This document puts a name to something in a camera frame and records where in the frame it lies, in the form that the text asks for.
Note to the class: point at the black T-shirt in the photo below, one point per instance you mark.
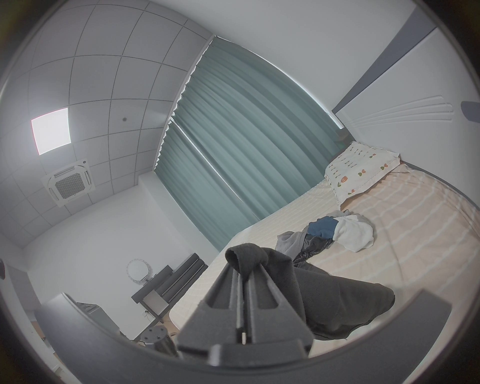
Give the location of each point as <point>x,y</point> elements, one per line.
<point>337,300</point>

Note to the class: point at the white printed pillow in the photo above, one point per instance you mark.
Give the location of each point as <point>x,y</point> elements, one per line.
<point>356,168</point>

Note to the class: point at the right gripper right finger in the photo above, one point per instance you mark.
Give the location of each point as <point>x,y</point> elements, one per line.
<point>273,318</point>

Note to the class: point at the grey bedside table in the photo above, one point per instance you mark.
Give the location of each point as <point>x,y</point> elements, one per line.
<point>342,134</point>

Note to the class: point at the white ceiling air vent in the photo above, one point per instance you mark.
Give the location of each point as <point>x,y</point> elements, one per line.
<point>70,183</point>

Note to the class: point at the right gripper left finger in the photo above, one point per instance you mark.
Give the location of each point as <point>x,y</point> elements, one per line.
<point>221,315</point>

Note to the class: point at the black chest of drawers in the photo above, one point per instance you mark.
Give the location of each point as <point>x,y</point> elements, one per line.
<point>183,275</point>

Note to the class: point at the round white mirror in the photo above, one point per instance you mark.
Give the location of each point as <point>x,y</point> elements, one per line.
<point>138,270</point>

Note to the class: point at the pile of clothes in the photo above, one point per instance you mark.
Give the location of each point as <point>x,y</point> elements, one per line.
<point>352,232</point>

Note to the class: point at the blue-green curtain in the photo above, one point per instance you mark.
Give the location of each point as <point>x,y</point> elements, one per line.
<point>195,195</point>
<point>243,123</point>

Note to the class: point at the bed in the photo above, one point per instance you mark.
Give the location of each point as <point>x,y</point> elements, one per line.
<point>412,232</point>

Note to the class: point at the square ceiling light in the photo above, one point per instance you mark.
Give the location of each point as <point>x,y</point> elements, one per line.
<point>50,130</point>

